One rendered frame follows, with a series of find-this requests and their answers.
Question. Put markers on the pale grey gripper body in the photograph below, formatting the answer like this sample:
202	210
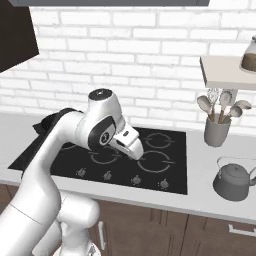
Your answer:
132	148

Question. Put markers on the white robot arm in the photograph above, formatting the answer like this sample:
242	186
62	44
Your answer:
40	186

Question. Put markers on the grey kettle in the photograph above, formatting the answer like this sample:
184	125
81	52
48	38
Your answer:
233	185

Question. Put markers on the black hob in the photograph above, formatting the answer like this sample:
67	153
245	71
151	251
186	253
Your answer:
173	166

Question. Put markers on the brown cupboard door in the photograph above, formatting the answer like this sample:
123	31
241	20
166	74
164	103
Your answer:
6	196
140	230

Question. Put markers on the beige wooden spoon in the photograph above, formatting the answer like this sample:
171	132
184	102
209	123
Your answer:
235	111
225	98
243	104
204	103

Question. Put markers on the grey utensil pot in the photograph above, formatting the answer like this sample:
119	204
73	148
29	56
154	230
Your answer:
216	133

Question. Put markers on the black pan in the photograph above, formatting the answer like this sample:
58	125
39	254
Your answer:
46	121

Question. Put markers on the metal whisk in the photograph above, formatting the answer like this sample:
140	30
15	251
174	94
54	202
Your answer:
213	96

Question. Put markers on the brown drawer front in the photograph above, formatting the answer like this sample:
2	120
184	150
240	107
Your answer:
216	240

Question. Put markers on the glass jar with brown contents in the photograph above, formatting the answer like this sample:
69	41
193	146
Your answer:
250	58

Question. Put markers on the dark range hood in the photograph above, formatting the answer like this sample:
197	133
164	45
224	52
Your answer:
15	33

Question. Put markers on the beige wall shelf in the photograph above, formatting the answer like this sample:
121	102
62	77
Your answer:
223	73

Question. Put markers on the grey wall cupboard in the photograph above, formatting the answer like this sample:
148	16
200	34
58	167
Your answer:
110	2

